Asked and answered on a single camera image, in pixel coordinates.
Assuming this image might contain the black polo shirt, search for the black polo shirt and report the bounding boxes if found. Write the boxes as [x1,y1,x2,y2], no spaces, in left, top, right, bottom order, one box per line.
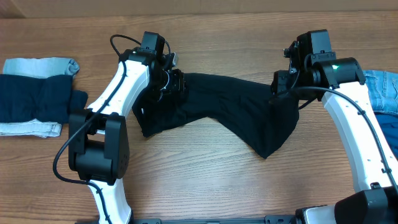
[132,73,299,158]

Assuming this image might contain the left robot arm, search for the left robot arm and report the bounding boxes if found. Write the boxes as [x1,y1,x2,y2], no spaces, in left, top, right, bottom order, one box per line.
[53,31,185,223]

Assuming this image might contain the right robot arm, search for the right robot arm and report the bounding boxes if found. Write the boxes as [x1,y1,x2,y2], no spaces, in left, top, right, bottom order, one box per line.
[264,29,397,224]

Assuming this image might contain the light blue denim jeans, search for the light blue denim jeans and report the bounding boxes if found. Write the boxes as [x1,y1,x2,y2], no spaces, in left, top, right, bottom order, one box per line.
[363,70,397,116]

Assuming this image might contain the dark blue garment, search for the dark blue garment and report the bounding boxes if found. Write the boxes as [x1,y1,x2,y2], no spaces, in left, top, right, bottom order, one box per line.
[376,114,398,158]

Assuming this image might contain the folded navy garment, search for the folded navy garment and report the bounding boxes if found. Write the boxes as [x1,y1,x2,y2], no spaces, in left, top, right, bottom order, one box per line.
[1,74,88,124]

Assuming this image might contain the folded light grey garment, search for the folded light grey garment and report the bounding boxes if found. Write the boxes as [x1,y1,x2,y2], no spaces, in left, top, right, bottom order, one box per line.
[1,57,80,138]

